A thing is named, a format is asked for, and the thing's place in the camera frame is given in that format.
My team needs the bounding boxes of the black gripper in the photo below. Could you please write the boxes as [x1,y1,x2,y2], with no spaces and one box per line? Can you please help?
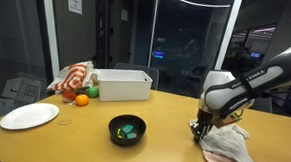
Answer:
[190,107,218,144]

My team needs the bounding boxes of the white terry towel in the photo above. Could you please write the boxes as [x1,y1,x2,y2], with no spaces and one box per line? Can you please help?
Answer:
[189,115,255,162]

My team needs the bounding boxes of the small teal block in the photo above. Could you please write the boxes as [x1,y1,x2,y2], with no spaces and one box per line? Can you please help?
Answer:
[126,131,139,140]

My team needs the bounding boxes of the large teal block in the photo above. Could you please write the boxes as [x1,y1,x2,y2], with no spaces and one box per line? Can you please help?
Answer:
[121,124,135,135]

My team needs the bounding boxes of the black bowl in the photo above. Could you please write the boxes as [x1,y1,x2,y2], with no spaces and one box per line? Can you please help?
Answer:
[107,113,148,148]

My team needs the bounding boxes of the yellow toy piece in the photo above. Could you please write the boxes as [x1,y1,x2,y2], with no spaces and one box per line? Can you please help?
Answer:
[116,127,124,140]

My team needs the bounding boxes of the blue lit screen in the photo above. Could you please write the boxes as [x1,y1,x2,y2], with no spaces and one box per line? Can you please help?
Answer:
[152,50,165,61]

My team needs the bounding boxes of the white plastic bin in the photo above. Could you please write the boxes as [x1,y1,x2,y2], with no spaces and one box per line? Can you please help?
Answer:
[96,67,154,104]

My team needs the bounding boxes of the distant computer monitor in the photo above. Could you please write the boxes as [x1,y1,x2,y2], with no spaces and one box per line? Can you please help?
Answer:
[249,51,262,59]

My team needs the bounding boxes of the green apple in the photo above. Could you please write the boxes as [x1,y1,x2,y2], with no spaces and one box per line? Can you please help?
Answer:
[87,85,100,99]

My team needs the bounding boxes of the orange fruit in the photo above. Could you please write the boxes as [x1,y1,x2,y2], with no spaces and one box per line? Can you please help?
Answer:
[74,93,91,108]

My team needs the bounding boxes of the dark green vegetable toy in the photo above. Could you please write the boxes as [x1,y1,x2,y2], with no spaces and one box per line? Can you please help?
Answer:
[73,85,91,94]

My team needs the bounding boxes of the thin rubber band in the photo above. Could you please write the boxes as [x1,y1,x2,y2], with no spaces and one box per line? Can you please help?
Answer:
[56,119,73,126]

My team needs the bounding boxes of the red fruit toy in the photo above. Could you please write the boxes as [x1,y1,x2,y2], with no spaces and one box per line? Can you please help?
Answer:
[61,89,78,104]

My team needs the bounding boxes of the orange and white striped bag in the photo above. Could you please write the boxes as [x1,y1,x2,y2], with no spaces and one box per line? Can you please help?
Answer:
[44,61,99,94]

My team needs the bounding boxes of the small paper notice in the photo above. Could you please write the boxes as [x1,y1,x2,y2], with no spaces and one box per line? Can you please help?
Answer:
[120,8,129,22]

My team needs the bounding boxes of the white round plate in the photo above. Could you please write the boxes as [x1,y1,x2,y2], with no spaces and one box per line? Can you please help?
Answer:
[0,102,61,132]

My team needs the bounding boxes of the large white paper sign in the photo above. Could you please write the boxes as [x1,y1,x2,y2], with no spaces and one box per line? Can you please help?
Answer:
[67,0,84,16]

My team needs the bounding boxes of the large cardboard box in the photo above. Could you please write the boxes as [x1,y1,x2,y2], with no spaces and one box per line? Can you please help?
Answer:
[0,75,44,107]

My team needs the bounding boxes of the small cardboard box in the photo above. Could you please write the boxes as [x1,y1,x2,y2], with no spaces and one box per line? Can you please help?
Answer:
[0,97,17,119]

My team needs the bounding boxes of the tan wrist camera mount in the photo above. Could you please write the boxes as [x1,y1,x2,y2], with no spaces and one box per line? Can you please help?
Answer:
[219,111,245,127]

